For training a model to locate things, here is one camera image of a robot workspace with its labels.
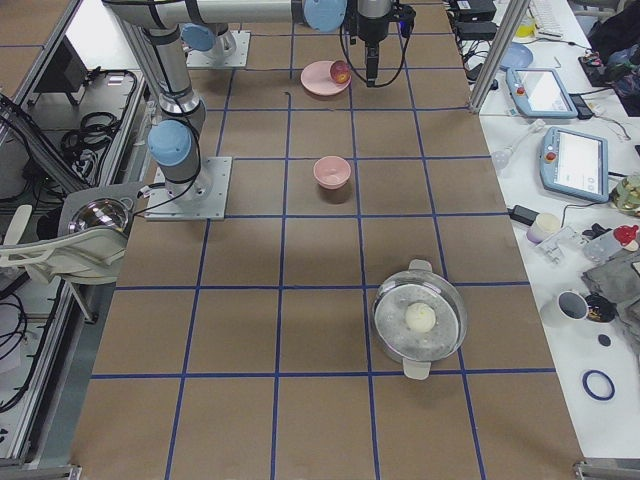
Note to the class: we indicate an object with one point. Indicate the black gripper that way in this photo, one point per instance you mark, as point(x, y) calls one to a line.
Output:
point(371, 31)

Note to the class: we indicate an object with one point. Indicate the red apple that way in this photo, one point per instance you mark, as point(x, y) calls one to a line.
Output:
point(340, 72)

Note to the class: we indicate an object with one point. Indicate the small pink bowl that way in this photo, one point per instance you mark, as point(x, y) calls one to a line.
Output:
point(332, 172)

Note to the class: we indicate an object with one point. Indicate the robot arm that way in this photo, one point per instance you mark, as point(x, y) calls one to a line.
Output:
point(152, 29)

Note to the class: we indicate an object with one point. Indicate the large pink plate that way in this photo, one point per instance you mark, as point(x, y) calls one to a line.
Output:
point(315, 79)

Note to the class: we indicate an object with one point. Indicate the steel bowl on chair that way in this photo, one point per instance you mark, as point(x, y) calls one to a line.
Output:
point(105, 212)

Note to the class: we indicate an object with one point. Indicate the white light bulb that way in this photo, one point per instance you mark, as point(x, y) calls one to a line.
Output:
point(501, 158)

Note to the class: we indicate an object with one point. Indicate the teach pendant far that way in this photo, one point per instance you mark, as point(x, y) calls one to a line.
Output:
point(539, 93)

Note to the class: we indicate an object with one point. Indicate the teach pendant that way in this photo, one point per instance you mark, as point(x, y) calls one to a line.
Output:
point(539, 93)
point(574, 164)

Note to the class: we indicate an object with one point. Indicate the black power adapter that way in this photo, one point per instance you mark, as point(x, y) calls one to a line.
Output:
point(522, 215)

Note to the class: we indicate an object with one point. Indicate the teach pendant near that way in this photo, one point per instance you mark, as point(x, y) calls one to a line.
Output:
point(574, 164)

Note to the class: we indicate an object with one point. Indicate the lavender cup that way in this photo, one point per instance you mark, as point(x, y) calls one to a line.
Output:
point(544, 226)

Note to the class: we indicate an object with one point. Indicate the glass pot with lid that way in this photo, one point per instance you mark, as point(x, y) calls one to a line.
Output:
point(419, 318)

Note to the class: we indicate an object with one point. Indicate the white mug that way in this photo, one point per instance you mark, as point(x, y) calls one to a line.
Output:
point(564, 309)

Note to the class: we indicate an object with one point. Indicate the grey cloth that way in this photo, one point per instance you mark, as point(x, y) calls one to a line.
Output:
point(617, 280)

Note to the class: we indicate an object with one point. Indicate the aluminium frame post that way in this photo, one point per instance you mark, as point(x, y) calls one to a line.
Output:
point(509, 23)

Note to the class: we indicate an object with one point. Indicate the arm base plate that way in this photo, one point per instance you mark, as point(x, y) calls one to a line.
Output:
point(205, 199)
point(215, 52)

